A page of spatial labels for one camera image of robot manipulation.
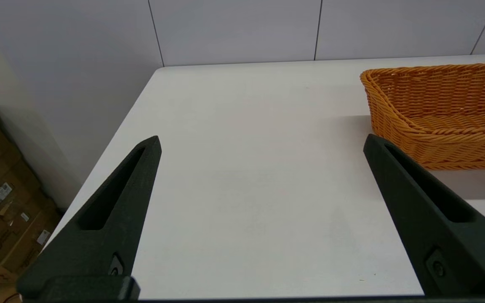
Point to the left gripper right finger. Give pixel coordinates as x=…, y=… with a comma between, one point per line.
x=427, y=219

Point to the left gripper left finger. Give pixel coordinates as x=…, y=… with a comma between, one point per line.
x=116, y=219

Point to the orange wicker basket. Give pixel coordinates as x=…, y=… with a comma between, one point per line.
x=444, y=113

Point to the cardboard box with small labels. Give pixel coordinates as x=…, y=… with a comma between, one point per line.
x=27, y=235

